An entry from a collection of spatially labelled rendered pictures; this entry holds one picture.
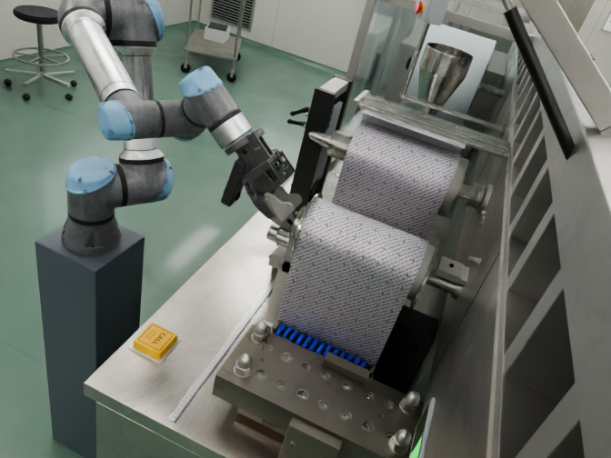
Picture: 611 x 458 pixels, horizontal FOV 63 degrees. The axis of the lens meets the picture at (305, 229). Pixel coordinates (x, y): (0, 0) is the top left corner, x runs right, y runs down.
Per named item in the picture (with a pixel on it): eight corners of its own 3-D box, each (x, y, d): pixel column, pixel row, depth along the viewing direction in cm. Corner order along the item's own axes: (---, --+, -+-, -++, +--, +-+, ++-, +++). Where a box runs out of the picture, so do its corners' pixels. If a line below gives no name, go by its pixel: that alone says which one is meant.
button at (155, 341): (151, 328, 117) (152, 321, 116) (176, 341, 116) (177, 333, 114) (132, 348, 111) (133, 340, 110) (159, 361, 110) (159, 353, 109)
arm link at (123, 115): (41, -30, 111) (112, 110, 90) (92, -25, 118) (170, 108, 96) (41, 17, 119) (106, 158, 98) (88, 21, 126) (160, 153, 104)
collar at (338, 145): (333, 150, 124) (339, 126, 121) (355, 158, 123) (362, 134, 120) (325, 158, 119) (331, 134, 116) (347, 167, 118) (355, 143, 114)
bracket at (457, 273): (438, 261, 99) (442, 253, 98) (466, 273, 98) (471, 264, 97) (435, 274, 95) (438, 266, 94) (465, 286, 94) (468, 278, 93)
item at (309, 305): (274, 329, 112) (290, 266, 102) (371, 373, 108) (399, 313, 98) (273, 331, 112) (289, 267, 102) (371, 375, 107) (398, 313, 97)
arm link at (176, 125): (145, 111, 106) (161, 90, 98) (193, 108, 113) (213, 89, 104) (154, 146, 106) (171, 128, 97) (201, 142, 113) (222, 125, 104)
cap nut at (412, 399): (401, 396, 100) (408, 382, 98) (418, 404, 100) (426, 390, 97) (397, 410, 97) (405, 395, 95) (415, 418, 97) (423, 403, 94)
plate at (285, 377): (247, 342, 111) (252, 323, 108) (419, 423, 103) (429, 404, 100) (211, 394, 98) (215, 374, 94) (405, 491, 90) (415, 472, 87)
